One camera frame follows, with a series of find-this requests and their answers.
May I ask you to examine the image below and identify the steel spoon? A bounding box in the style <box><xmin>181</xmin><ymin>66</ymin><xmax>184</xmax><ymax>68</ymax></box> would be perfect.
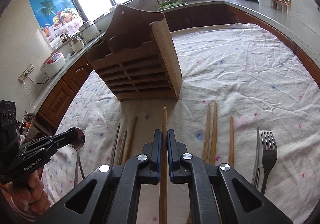
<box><xmin>69</xmin><ymin>128</ymin><xmax>85</xmax><ymax>188</ymax></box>

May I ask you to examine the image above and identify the wooden chopstick pair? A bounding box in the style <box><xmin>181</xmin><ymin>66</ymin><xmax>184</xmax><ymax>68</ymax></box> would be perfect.
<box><xmin>202</xmin><ymin>103</ymin><xmax>210</xmax><ymax>163</ymax></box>
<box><xmin>209</xmin><ymin>101</ymin><xmax>217</xmax><ymax>165</ymax></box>

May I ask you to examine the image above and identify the wooden chopstick group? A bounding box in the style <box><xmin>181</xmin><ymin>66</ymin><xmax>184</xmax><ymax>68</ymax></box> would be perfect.
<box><xmin>121</xmin><ymin>116</ymin><xmax>138</xmax><ymax>164</ymax></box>

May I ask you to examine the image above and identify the person's left hand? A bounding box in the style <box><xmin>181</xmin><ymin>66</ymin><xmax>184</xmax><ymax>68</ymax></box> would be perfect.
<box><xmin>1</xmin><ymin>171</ymin><xmax>50</xmax><ymax>216</ymax></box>

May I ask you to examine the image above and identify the steel utensil beside fork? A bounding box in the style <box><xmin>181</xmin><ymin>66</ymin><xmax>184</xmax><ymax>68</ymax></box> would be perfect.
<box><xmin>251</xmin><ymin>127</ymin><xmax>260</xmax><ymax>188</ymax></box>

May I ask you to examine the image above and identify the red white rice cooker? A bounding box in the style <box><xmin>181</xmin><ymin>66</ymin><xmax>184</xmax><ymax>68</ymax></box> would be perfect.
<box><xmin>40</xmin><ymin>52</ymin><xmax>65</xmax><ymax>79</ymax></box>

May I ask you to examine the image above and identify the steel fork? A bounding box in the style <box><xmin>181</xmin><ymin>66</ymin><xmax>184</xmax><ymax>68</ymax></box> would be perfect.
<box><xmin>260</xmin><ymin>130</ymin><xmax>278</xmax><ymax>195</ymax></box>

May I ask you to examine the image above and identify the wooden utensil holder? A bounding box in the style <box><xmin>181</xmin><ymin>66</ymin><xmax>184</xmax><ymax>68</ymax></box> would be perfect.
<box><xmin>86</xmin><ymin>5</ymin><xmax>182</xmax><ymax>101</ymax></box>

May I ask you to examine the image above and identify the floral white tablecloth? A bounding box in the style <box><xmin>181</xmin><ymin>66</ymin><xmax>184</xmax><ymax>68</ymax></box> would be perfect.
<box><xmin>42</xmin><ymin>24</ymin><xmax>319</xmax><ymax>223</ymax></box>

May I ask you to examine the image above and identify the white pot cooker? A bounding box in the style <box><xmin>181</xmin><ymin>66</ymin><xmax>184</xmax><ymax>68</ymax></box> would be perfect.
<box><xmin>79</xmin><ymin>21</ymin><xmax>100</xmax><ymax>43</ymax></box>

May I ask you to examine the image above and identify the tropical fruit poster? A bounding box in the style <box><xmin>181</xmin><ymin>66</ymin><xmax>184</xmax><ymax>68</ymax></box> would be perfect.
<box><xmin>29</xmin><ymin>0</ymin><xmax>83</xmax><ymax>47</ymax></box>

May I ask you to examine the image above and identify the green vegetables basket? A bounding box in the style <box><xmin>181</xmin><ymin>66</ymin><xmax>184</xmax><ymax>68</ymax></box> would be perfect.
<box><xmin>158</xmin><ymin>0</ymin><xmax>186</xmax><ymax>10</ymax></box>

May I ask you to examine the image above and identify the wall power socket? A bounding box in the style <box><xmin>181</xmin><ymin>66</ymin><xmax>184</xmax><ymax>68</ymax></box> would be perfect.
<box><xmin>18</xmin><ymin>64</ymin><xmax>34</xmax><ymax>83</ymax></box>

